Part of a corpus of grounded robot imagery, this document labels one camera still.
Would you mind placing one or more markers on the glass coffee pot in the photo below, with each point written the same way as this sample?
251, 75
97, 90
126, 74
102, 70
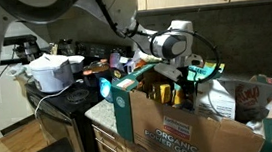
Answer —
66, 47

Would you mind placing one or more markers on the black camera stand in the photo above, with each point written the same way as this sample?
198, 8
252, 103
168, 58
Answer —
26, 49

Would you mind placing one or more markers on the yellow package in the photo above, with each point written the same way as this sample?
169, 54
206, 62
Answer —
166, 93

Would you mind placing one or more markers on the white plastic bag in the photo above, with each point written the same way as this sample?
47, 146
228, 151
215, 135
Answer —
147, 57

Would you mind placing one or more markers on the wooden lower drawers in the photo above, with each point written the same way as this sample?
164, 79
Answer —
109, 149

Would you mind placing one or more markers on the white nutrition label carton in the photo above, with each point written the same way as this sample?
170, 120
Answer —
216, 104

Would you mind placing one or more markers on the white rice cooker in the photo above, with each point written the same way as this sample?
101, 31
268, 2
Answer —
50, 75

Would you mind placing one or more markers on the black stove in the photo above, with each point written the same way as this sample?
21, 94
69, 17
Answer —
61, 105

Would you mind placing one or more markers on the black snack bag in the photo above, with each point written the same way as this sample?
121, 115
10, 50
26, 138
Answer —
117, 75

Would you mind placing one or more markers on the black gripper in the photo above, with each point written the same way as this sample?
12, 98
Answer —
185, 83

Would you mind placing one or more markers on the light blue plastic bag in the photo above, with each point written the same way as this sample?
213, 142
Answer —
104, 89

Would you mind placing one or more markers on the purple tinted zip bag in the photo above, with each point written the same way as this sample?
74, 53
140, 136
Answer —
115, 61

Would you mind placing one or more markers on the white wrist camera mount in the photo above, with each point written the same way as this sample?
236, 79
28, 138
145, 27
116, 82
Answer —
169, 71

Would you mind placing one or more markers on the orange lid container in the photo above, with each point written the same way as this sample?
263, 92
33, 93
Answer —
95, 67

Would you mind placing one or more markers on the black stereo camera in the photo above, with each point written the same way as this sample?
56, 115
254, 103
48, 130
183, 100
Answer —
22, 39

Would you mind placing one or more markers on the cardboard organic greens box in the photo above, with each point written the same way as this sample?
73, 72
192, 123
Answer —
166, 116

